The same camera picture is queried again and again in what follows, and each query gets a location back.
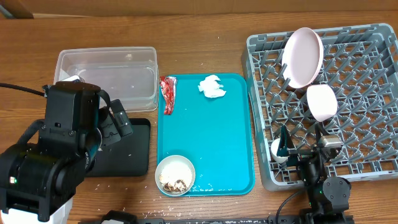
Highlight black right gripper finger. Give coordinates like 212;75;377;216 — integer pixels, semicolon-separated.
315;123;329;146
277;125;295;157

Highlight white cup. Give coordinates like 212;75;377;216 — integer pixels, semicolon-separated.
270;138;288;164

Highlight pink white bowl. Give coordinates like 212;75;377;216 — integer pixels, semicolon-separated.
307;84;338;122

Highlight large white plate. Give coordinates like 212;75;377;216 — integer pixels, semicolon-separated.
282;27;323;88

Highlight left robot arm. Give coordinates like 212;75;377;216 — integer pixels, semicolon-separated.
1;81;132;223

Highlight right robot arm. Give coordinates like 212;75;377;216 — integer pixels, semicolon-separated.
275;123;354;223

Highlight black rectangular tray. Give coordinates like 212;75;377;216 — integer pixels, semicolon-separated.
87;118;150;177

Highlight clear plastic bin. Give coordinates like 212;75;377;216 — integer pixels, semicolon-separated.
53;47;159;113

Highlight red snack wrapper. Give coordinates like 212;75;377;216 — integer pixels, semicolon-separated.
160;76;177;115

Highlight teal plastic tray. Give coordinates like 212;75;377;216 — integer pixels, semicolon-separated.
157;73;255;197

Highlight grey dish rack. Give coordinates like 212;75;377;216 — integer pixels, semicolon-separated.
241;24;397;191

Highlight grey bowl with rice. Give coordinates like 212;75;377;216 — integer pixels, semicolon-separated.
155;155;196;197

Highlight crumpled white tissue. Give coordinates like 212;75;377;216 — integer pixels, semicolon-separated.
198;74;226;98

